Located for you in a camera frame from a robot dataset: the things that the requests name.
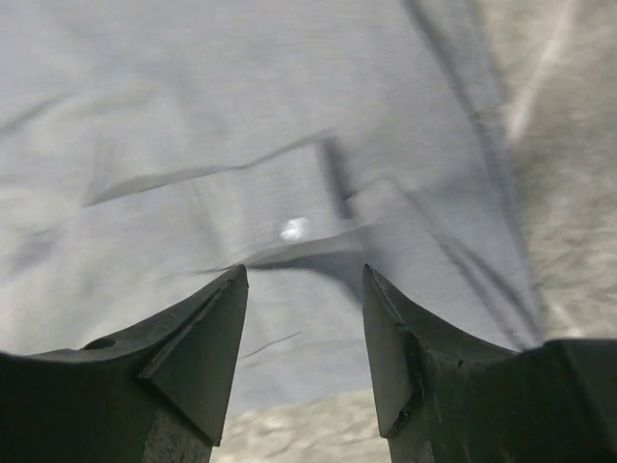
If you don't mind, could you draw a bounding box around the grey long sleeve shirt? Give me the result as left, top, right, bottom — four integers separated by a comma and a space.
1, 1, 541, 414

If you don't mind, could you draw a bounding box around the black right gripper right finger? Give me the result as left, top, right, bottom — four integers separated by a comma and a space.
362, 266, 616, 463

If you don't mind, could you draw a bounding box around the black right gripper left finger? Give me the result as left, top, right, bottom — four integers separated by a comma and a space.
1, 265, 249, 462

